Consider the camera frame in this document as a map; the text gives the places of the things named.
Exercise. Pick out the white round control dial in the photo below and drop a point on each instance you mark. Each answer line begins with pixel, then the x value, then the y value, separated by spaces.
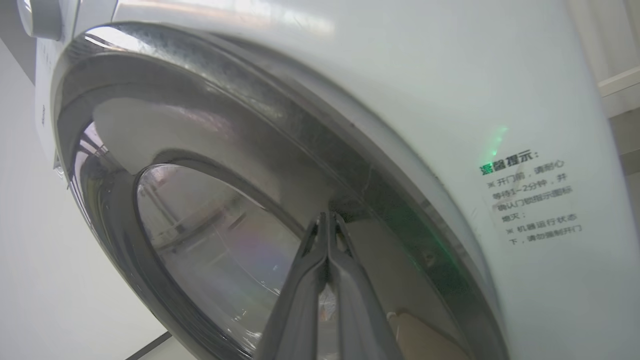
pixel 42 17

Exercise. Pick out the dark round glass washer door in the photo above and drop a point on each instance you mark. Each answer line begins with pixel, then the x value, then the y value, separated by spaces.
pixel 200 240

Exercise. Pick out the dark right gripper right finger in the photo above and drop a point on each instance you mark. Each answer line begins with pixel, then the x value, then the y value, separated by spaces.
pixel 357 320

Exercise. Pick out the white front-load washing machine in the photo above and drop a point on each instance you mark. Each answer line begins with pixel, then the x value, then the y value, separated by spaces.
pixel 450 75

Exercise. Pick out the black text warning sticker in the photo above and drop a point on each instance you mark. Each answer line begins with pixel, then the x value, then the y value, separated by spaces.
pixel 532 200

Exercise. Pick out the white shelf board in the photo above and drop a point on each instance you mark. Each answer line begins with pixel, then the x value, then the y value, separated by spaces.
pixel 622 90

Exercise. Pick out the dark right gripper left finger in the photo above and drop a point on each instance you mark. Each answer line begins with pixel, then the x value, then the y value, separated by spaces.
pixel 300 310

